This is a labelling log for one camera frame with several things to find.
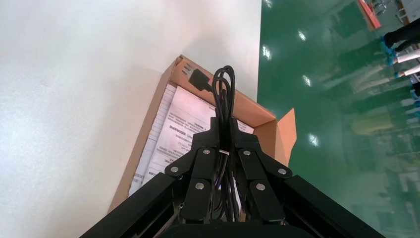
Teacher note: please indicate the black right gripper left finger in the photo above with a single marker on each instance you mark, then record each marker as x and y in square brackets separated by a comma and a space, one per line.
[200, 164]

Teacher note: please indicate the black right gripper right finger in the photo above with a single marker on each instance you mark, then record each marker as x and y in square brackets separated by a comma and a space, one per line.
[252, 164]

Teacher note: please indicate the open brown cardboard box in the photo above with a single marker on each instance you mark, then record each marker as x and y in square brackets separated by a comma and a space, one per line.
[249, 113]

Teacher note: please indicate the printed white paper sheet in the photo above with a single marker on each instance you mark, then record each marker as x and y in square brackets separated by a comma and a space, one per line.
[183, 124]

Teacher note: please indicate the orange floor barrier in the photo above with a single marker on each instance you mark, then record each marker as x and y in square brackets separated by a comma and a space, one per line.
[369, 13]

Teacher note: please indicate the person in white trousers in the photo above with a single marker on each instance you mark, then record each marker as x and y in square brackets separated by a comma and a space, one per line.
[410, 56]

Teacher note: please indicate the person in black trousers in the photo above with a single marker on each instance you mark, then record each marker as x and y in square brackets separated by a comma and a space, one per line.
[407, 33]

